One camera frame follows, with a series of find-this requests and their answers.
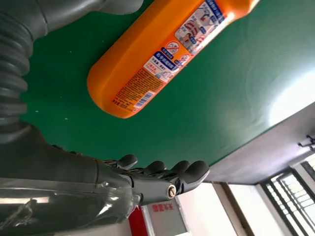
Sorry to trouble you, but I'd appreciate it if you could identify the red and white cabinet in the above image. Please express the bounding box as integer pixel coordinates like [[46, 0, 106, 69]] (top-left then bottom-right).
[[128, 199, 190, 236]]

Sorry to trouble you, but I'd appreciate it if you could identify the black window grille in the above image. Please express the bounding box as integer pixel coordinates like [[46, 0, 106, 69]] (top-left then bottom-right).
[[261, 153, 315, 236]]

